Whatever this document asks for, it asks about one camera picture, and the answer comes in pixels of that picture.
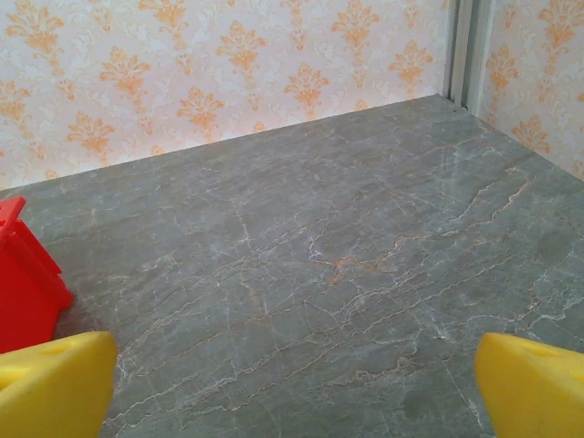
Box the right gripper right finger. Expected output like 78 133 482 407
474 332 584 438

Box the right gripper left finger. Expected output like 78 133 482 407
0 331 119 438

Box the red plastic bin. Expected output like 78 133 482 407
0 196 74 355

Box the aluminium frame post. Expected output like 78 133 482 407
444 0 496 115

